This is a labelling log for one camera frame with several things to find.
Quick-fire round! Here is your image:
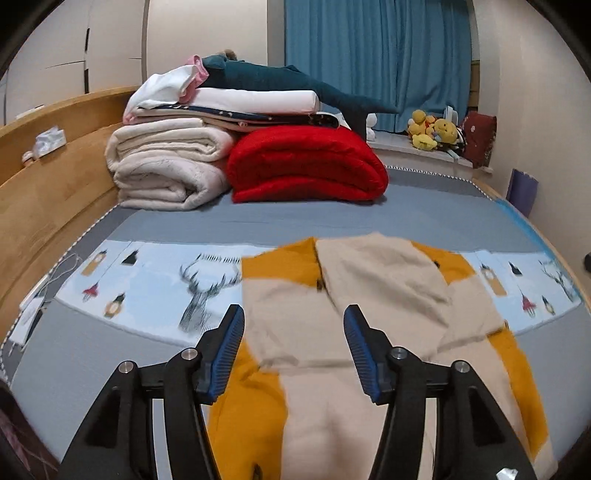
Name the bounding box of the purple paper bag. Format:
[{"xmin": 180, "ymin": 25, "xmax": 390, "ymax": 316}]
[{"xmin": 505, "ymin": 168, "xmax": 539, "ymax": 217}]

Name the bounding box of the beige and yellow hooded jacket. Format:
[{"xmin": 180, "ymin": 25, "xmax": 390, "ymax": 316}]
[{"xmin": 208, "ymin": 233, "xmax": 559, "ymax": 480}]

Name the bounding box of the yellow plush toy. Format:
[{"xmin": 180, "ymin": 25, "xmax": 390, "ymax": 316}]
[
  {"xmin": 431, "ymin": 117, "xmax": 460, "ymax": 148},
  {"xmin": 407, "ymin": 109, "xmax": 437, "ymax": 151}
]

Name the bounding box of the white and pink cloth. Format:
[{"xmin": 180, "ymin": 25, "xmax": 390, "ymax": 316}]
[{"xmin": 122, "ymin": 54, "xmax": 208, "ymax": 123}]

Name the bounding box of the navy patterned folded cloth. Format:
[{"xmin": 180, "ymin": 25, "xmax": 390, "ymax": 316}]
[{"xmin": 139, "ymin": 104, "xmax": 354, "ymax": 132}]

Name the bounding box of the red folded blanket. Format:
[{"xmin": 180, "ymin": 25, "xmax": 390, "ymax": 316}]
[{"xmin": 226, "ymin": 127, "xmax": 389, "ymax": 204}]

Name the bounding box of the white wardrobe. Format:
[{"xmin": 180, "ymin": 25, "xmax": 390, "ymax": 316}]
[{"xmin": 0, "ymin": 0, "xmax": 269, "ymax": 125}]

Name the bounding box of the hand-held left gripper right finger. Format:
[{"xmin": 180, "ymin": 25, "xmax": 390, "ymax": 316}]
[{"xmin": 343, "ymin": 305, "xmax": 539, "ymax": 480}]

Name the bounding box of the white cable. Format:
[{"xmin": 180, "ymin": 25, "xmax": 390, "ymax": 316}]
[{"xmin": 18, "ymin": 251, "xmax": 84, "ymax": 324}]

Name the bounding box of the wooden headboard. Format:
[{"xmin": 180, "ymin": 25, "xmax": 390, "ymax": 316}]
[{"xmin": 0, "ymin": 87, "xmax": 144, "ymax": 328}]

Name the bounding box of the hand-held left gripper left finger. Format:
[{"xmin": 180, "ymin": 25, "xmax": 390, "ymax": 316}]
[{"xmin": 58, "ymin": 305, "xmax": 245, "ymax": 480}]

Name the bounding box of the blue curtain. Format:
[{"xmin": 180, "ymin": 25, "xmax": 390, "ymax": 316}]
[{"xmin": 284, "ymin": 0, "xmax": 474, "ymax": 134}]

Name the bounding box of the dark red bag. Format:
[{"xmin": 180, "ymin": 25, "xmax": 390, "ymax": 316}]
[{"xmin": 462, "ymin": 111, "xmax": 497, "ymax": 169}]

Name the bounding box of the light blue printed cloth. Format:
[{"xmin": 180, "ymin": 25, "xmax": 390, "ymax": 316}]
[{"xmin": 55, "ymin": 240, "xmax": 583, "ymax": 344}]

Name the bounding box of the cream folded quilt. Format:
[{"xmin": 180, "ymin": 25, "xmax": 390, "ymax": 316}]
[{"xmin": 105, "ymin": 117, "xmax": 236, "ymax": 210}]

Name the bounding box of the teal shark plush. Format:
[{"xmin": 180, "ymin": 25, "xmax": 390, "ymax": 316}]
[{"xmin": 201, "ymin": 53, "xmax": 400, "ymax": 137}]

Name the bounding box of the bed with grey sheet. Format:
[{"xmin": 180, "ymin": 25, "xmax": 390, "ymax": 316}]
[{"xmin": 0, "ymin": 164, "xmax": 591, "ymax": 480}]

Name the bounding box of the tissue packet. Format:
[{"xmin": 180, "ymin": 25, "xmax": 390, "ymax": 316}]
[{"xmin": 33, "ymin": 127, "xmax": 68, "ymax": 160}]

